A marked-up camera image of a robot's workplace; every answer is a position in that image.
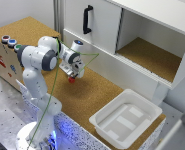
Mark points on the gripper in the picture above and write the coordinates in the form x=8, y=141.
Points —
x=73, y=69

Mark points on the pink block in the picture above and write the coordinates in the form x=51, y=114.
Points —
x=72, y=80

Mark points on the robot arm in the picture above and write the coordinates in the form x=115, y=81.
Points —
x=33, y=78

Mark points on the white sliding door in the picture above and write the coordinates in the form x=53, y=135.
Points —
x=103, y=23

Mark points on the green button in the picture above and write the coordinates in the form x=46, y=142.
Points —
x=17, y=47

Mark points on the blue button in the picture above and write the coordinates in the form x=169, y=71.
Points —
x=12, y=42

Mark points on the white plastic box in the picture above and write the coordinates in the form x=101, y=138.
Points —
x=125, y=116

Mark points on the red button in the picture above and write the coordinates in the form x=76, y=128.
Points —
x=5, y=38

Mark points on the white cabinet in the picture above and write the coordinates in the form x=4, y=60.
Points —
x=138, y=13

